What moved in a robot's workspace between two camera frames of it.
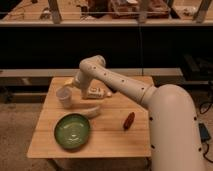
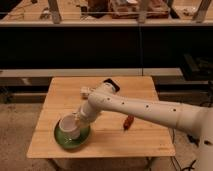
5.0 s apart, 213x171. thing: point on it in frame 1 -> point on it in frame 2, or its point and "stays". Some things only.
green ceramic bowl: x=71 y=130 stays
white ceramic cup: x=64 y=95 -> x=71 y=126
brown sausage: x=129 y=121 stays
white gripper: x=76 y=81 -> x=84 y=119
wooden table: x=72 y=126 stays
